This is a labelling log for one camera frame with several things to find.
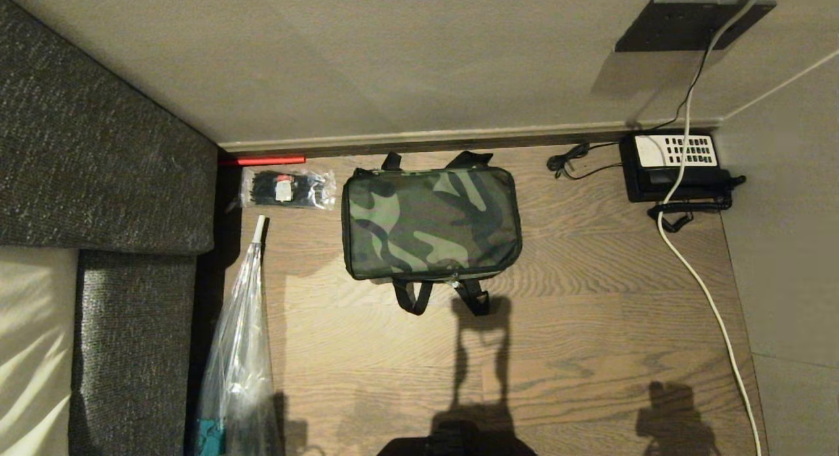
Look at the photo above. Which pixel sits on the camouflage fabric bag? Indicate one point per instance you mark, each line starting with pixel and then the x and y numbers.
pixel 429 220

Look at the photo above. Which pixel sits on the clear plastic bag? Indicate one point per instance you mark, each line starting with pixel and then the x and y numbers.
pixel 239 351

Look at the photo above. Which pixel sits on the skirting board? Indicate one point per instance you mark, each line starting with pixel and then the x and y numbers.
pixel 419 140

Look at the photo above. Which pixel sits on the red strip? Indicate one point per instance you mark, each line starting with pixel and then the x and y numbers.
pixel 262 160

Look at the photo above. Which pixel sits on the black telephone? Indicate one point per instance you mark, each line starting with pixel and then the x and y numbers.
pixel 675 181

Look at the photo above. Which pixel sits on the grey fabric sofa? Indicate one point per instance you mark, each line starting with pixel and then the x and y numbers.
pixel 98 161

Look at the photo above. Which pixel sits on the white bed sheet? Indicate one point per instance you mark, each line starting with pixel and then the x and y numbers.
pixel 33 351

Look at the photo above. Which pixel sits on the black wall plate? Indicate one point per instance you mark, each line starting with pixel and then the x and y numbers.
pixel 675 27

